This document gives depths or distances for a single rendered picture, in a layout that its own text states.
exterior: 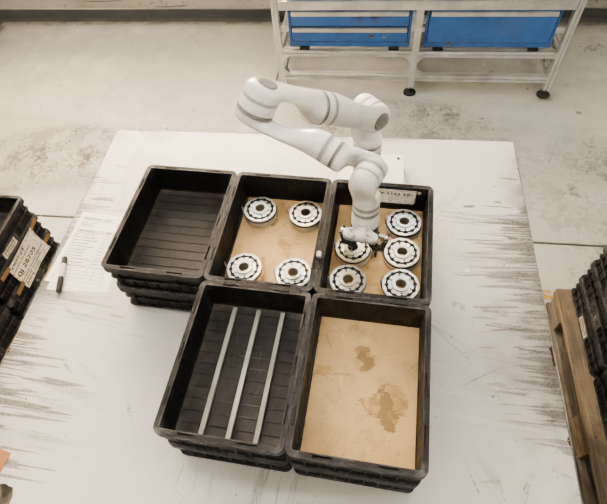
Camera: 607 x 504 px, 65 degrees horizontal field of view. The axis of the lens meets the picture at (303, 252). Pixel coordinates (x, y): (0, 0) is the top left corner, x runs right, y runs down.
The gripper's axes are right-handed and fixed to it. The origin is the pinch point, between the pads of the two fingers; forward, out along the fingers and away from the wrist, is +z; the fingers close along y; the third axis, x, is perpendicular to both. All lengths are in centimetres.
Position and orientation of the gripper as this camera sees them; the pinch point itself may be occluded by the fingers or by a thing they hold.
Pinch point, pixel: (363, 251)
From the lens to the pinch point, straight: 137.9
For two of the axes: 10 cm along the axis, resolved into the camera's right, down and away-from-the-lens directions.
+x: -2.9, 8.0, -5.3
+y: -9.6, -2.0, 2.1
